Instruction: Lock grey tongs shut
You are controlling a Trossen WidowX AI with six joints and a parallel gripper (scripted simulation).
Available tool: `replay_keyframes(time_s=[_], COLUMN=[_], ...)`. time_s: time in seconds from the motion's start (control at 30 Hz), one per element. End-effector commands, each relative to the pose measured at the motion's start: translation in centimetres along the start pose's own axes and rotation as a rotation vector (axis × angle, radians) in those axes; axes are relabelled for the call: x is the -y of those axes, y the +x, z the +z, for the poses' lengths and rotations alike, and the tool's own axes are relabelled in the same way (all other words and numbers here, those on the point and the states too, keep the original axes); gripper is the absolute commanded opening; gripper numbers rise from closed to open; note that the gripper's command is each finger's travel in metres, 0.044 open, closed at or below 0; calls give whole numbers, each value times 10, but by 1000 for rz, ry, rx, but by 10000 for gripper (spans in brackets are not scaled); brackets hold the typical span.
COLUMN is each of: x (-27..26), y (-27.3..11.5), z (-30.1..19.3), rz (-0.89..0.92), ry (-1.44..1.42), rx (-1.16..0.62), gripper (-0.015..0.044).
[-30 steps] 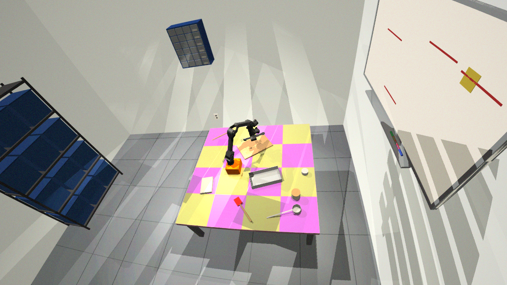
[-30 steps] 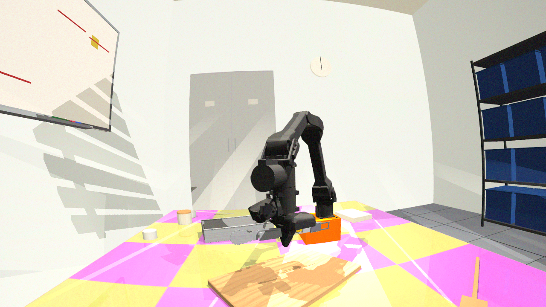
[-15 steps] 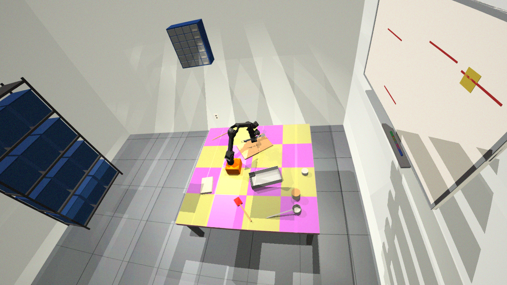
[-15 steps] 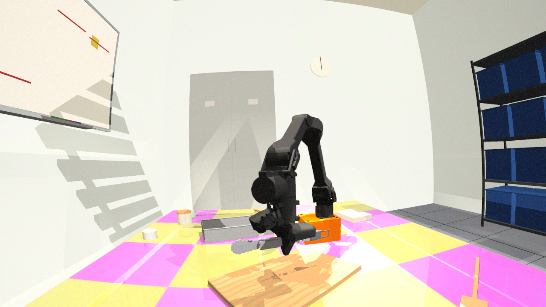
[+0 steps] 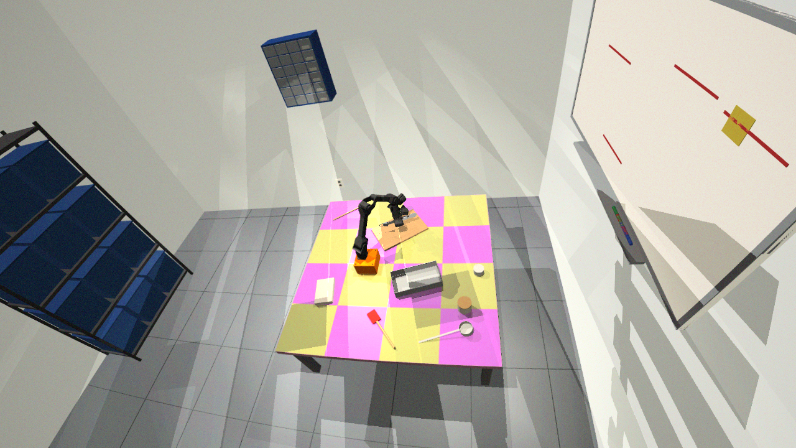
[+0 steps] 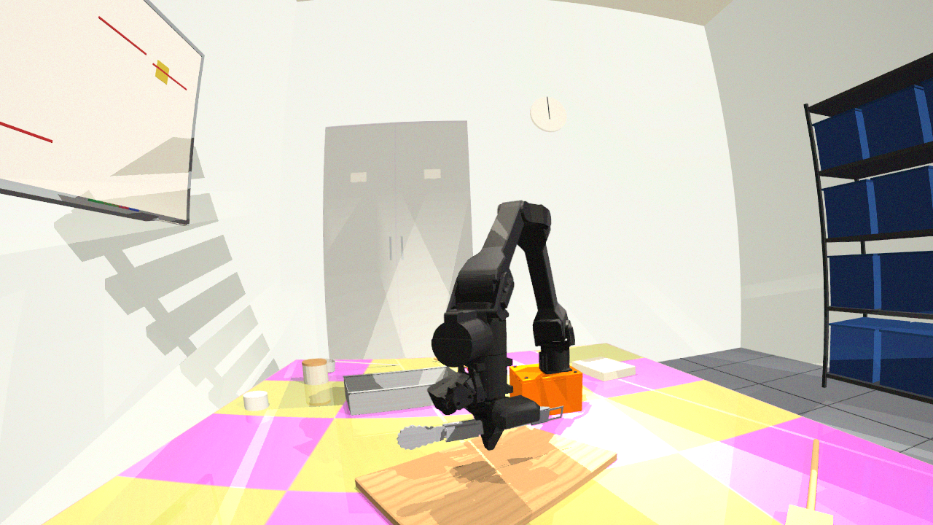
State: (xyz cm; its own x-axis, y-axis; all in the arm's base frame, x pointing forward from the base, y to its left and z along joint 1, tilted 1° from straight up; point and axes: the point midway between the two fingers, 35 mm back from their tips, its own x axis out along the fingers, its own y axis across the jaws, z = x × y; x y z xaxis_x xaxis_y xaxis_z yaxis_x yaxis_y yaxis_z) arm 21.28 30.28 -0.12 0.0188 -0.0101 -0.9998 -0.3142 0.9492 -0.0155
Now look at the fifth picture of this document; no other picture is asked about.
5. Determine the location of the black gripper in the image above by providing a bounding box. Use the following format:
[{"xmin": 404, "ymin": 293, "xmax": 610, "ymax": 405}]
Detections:
[{"xmin": 391, "ymin": 209, "xmax": 404, "ymax": 227}]

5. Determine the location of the grey metal roasting tin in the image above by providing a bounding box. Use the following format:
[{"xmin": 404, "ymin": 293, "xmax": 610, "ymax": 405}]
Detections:
[{"xmin": 390, "ymin": 261, "xmax": 443, "ymax": 297}]

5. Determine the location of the silver saucepan with long handle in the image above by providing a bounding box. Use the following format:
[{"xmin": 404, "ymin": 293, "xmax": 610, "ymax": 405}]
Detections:
[{"xmin": 418, "ymin": 321, "xmax": 473, "ymax": 343}]

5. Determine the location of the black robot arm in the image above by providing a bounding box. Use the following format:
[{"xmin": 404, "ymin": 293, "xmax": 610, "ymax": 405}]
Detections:
[{"xmin": 352, "ymin": 193, "xmax": 409, "ymax": 260}]

